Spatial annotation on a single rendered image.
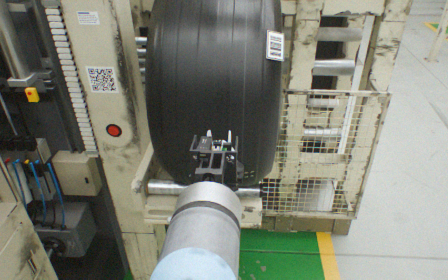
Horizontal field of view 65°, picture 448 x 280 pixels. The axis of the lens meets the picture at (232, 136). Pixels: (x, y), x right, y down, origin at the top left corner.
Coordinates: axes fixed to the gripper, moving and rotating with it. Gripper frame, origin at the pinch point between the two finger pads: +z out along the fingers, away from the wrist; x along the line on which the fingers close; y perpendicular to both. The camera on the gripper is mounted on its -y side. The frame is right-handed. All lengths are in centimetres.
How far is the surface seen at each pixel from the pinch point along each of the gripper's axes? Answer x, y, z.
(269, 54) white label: -9.0, 14.9, 13.0
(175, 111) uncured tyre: 10.2, 3.7, 8.1
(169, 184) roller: 17.6, -27.0, 25.1
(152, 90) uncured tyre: 15.6, 7.1, 11.1
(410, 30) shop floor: -240, -66, 486
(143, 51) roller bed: 34, 1, 68
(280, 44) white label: -11.3, 16.5, 15.4
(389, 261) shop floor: -83, -113, 81
